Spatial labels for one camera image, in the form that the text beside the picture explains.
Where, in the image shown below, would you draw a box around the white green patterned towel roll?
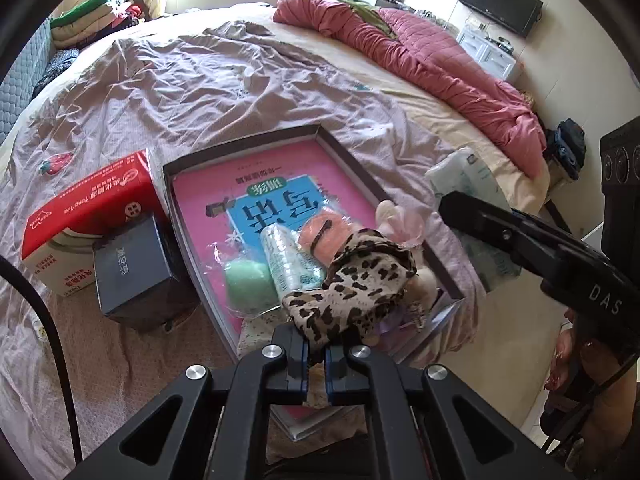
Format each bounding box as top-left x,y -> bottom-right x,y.
259,221 -> 324,302

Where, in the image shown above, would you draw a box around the red folded clothes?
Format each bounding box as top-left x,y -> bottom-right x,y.
114,4 -> 147,27

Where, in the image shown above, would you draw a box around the person's right hand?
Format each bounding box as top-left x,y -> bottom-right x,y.
545,309 -> 622,402

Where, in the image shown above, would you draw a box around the dark floral pillow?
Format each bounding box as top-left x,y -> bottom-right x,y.
31,48 -> 82,102

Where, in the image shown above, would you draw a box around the black cable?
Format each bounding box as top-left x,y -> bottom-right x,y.
0,256 -> 84,464

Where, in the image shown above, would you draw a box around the thin white booklet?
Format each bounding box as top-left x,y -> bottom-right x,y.
271,399 -> 364,442

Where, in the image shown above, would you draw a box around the pink and blue book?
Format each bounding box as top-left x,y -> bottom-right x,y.
171,139 -> 402,312

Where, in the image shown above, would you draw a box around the grey quilted headboard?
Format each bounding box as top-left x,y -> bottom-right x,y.
0,15 -> 57,137

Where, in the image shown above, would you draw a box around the cream bed sheet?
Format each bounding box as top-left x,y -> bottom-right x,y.
0,7 -> 552,212

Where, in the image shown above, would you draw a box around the orange towel with black stripes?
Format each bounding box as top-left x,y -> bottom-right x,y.
298,213 -> 359,272

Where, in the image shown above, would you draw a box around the dark blue box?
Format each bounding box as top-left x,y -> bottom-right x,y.
91,211 -> 202,334

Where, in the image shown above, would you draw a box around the folded beige blankets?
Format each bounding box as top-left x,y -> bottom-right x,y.
51,1 -> 127,44

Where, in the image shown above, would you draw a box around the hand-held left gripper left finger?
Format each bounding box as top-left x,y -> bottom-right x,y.
65,324 -> 310,480

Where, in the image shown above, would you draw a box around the olive green cloth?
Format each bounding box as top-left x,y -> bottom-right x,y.
329,0 -> 399,42

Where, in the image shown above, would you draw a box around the beige plush toy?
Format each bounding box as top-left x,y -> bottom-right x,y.
374,199 -> 437,312

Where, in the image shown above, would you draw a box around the white drawer cabinet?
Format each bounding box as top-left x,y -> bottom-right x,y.
454,24 -> 522,82

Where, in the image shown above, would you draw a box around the red and white carton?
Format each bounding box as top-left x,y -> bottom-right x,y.
20,148 -> 172,299

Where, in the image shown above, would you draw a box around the pink floral duvet cover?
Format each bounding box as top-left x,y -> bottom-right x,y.
0,20 -> 482,480

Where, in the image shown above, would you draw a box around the dark blue bag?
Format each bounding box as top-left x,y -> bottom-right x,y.
544,117 -> 587,182

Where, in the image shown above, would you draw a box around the folded green blanket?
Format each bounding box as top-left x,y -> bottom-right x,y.
49,0 -> 109,29

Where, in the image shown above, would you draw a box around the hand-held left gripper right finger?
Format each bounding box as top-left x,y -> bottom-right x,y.
324,342 -> 571,480

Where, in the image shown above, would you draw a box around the pink quilt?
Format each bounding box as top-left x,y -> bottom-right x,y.
272,0 -> 552,179

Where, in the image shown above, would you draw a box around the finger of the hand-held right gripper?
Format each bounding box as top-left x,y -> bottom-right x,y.
438,189 -> 577,282
509,208 -> 609,262

